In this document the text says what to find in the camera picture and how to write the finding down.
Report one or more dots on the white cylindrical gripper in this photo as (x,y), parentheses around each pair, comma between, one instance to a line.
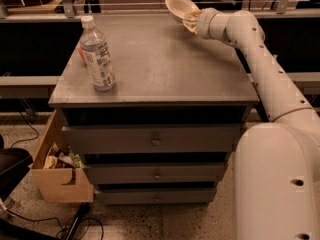
(204,24)

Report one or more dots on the white paper bowl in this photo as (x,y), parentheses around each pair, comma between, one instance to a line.
(179,8)

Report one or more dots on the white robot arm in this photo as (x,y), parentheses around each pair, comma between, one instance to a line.
(277,162)

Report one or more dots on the clear plastic water bottle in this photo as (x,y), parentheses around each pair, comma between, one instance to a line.
(96,55)

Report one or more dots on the orange fruit behind bottle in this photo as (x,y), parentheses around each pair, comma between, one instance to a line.
(80,52)

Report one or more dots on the grey drawer cabinet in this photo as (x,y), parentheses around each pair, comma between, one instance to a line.
(165,76)

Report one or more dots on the top grey drawer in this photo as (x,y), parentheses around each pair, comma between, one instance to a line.
(137,139)

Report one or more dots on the grey drawer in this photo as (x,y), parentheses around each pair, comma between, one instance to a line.
(155,196)
(137,139)
(122,173)

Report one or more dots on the middle grey drawer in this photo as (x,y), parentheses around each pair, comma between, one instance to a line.
(122,173)

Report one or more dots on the bottom grey drawer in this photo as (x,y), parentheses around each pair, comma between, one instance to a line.
(155,196)

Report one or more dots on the cardboard box with snacks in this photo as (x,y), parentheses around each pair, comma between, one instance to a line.
(58,185)

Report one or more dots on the black office chair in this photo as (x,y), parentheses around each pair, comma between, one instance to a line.
(14,165)

